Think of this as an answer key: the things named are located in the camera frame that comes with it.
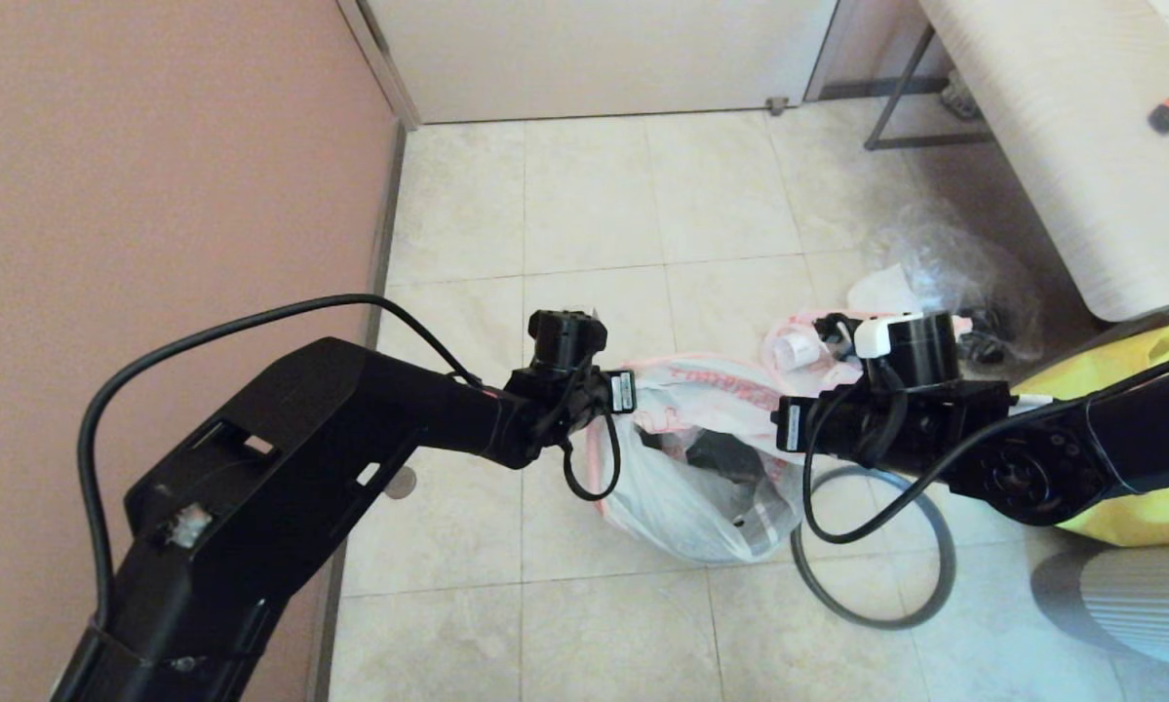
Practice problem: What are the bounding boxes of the white red bag with rubbish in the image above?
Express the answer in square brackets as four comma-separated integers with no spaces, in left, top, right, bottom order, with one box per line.
[764,266,973,391]

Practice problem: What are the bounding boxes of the white bag with red print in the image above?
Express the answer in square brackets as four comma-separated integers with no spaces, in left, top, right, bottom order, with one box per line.
[584,353,868,566]

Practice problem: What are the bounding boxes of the dark gray bin ring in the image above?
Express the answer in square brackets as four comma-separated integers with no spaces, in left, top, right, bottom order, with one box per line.
[791,466,957,630]

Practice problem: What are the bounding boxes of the clear crumpled plastic bag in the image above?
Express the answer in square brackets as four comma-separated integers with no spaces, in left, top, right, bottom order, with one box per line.
[867,200,1043,367]

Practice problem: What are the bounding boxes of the yellow plastic bag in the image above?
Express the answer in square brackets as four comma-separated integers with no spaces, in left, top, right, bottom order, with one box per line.
[1018,325,1169,547]

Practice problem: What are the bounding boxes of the black tangled item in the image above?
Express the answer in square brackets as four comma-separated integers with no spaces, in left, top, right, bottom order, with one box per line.
[964,310,1009,367]

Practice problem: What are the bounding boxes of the white door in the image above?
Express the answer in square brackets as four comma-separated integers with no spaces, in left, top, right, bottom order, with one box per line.
[365,0,838,126]

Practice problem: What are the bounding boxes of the grey shoe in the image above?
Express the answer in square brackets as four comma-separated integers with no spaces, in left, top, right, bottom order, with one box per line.
[940,73,975,123]

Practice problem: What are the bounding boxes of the grey ribbed rounded object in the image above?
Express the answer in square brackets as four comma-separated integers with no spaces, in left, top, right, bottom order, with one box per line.
[1030,544,1169,671]

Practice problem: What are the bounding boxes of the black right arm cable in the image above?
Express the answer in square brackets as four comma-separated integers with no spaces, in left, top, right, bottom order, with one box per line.
[801,346,1169,545]

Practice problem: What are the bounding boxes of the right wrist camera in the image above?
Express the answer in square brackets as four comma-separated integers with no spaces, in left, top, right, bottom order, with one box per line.
[818,312,921,360]

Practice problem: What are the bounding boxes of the wood grain table black frame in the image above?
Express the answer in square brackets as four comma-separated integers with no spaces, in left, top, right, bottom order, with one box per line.
[862,0,1169,337]

